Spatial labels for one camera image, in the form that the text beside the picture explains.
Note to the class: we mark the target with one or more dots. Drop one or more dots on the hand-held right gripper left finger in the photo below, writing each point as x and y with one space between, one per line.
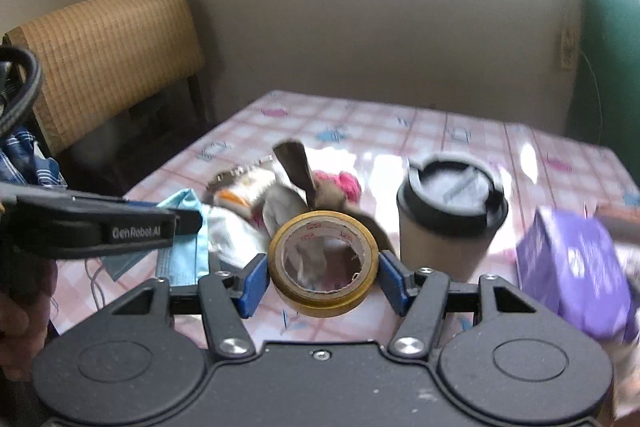
254 287

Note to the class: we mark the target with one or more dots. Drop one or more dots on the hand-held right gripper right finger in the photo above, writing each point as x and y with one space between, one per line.
392 284

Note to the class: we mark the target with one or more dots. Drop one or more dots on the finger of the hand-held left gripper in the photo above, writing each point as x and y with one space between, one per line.
187 219

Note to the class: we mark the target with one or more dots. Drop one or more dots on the blue face mask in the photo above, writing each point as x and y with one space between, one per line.
182 257

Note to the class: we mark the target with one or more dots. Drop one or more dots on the white towel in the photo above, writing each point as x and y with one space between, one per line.
232 237

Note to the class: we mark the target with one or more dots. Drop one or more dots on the white tissue packet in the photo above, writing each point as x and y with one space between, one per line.
247 192

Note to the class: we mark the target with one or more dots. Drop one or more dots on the yellow adhesive tape roll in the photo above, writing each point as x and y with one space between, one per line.
324 264

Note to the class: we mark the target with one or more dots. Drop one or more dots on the brown box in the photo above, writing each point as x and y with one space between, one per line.
620 217

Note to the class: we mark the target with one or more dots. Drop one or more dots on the brown furry soft toy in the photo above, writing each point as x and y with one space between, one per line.
300 177

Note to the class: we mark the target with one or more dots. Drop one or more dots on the paper cup with black lid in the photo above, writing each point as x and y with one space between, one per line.
445 227

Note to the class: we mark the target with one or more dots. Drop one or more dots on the blue checked cloth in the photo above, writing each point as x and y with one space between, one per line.
30 157

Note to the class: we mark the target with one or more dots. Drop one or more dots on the dark wooden chair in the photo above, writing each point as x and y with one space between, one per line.
150 132

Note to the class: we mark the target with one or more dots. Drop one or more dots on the pink crumpled cloth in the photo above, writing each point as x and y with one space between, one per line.
345 184

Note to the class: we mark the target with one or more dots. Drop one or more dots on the woven bamboo chair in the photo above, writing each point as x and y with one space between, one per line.
110 57

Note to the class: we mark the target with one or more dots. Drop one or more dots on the purple box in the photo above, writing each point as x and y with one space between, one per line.
575 272

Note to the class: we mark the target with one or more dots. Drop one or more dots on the green door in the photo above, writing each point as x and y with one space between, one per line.
612 32

